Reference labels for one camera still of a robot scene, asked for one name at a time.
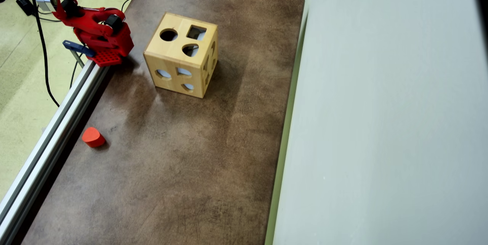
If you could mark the aluminium profile rail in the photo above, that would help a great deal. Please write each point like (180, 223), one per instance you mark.
(57, 123)

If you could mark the wooden shape sorter box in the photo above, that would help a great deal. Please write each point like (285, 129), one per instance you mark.
(164, 52)

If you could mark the blue clamp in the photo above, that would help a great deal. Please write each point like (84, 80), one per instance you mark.
(78, 47)

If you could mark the brown table mat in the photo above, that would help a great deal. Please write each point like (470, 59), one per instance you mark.
(190, 168)

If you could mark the red robot arm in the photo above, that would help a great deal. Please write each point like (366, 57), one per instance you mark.
(114, 41)

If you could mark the red rounded wooden block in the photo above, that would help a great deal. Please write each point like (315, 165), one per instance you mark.
(93, 138)

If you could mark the black power adapter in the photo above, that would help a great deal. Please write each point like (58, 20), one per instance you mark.
(24, 5)

